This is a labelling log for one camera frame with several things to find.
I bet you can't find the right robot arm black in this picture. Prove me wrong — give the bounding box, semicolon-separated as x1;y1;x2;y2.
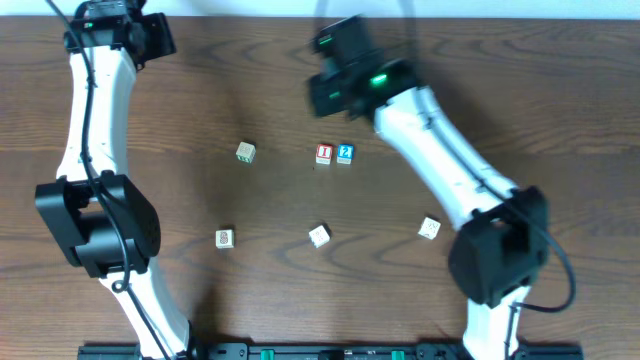
309;16;548;359

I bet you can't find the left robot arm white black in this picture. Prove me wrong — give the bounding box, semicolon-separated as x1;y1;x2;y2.
35;0;202;359

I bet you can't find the blue number 2 block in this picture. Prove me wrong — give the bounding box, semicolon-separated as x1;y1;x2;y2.
336;144;354;165

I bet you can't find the red letter I block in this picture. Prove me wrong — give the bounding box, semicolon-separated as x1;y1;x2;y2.
315;144;333;165

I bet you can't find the plain wooden block centre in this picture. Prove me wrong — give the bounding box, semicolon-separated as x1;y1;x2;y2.
309;224;331;248

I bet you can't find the brown picture wooden block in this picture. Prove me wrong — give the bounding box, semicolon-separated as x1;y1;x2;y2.
215;229;235;249

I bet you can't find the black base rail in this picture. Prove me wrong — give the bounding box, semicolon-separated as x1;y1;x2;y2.
77;342;584;360

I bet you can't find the plain wooden block right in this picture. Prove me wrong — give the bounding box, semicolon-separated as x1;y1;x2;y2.
418;217;441;240

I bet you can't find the green edged wooden block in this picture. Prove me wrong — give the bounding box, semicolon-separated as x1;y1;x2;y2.
236;142;256;163

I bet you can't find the plain wooden block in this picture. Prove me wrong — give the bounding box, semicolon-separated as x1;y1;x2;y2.
309;224;331;248
418;217;441;240

